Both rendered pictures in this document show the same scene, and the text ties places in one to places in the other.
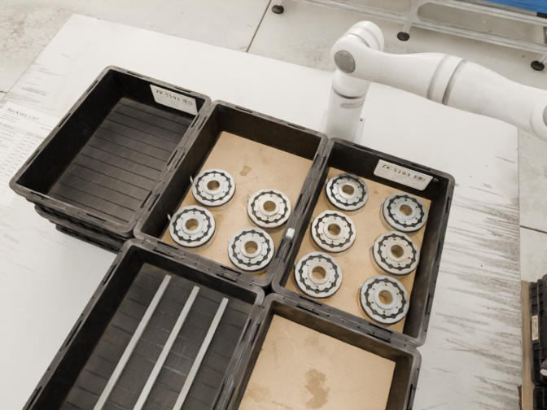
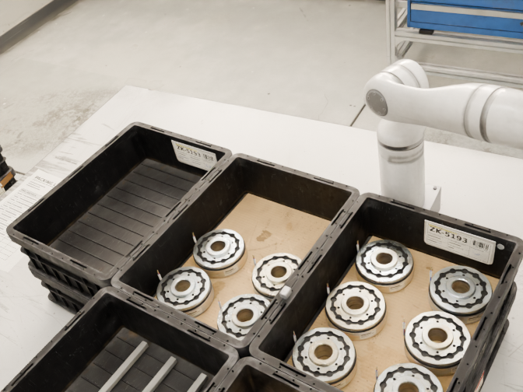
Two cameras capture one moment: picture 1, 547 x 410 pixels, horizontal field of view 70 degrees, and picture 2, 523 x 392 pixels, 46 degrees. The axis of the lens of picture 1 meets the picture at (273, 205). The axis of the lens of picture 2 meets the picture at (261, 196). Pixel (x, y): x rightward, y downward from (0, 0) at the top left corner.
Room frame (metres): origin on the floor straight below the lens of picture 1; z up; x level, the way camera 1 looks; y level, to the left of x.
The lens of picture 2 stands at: (-0.26, -0.30, 1.73)
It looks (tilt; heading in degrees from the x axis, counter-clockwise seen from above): 42 degrees down; 24
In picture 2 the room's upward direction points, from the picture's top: 12 degrees counter-clockwise
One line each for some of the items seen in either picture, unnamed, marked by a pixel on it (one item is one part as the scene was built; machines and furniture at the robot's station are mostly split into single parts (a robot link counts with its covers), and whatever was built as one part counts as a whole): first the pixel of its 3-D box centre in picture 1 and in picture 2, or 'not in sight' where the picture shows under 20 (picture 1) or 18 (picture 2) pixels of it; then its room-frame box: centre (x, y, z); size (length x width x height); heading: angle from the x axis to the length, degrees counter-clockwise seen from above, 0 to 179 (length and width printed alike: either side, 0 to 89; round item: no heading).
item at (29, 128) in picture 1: (4, 150); (21, 215); (0.63, 0.80, 0.70); 0.33 x 0.23 x 0.01; 168
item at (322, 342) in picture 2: (318, 273); (323, 352); (0.27, -0.11, 0.86); 0.05 x 0.05 x 0.01
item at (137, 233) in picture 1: (238, 183); (240, 239); (0.45, 0.08, 0.92); 0.40 x 0.30 x 0.02; 163
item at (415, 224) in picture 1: (404, 211); (460, 288); (0.44, -0.31, 0.86); 0.10 x 0.10 x 0.01
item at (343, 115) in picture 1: (344, 109); (401, 169); (0.74, -0.17, 0.85); 0.09 x 0.09 x 0.17; 70
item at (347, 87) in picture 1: (356, 62); (399, 106); (0.74, -0.17, 1.01); 0.09 x 0.09 x 0.17; 56
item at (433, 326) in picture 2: (396, 251); (437, 336); (0.34, -0.28, 0.86); 0.05 x 0.05 x 0.01
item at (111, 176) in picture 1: (125, 154); (131, 211); (0.53, 0.37, 0.87); 0.40 x 0.30 x 0.11; 163
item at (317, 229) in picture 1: (333, 230); (355, 305); (0.38, -0.14, 0.86); 0.10 x 0.10 x 0.01
